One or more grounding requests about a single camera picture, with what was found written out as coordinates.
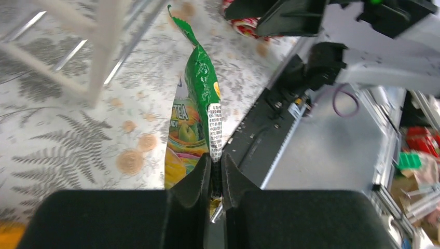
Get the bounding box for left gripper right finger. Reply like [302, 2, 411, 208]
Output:
[221, 154, 394, 248]

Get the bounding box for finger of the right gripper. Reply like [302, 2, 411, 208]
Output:
[256, 0, 328, 37]
[225, 0, 277, 20]

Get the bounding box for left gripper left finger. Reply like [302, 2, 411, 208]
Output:
[18, 153, 211, 248]

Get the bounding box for green candy bag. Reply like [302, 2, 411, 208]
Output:
[164, 13, 223, 213]

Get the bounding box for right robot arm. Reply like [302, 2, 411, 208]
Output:
[224, 1, 439, 95]

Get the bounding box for white metal shelf rack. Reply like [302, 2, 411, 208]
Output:
[1, 1, 166, 106]

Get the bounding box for orange mango candy bag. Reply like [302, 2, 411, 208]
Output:
[1, 222, 26, 249]

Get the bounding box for red white floral bag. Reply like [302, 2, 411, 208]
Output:
[221, 0, 272, 41]

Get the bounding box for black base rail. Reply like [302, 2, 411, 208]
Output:
[210, 54, 348, 224]

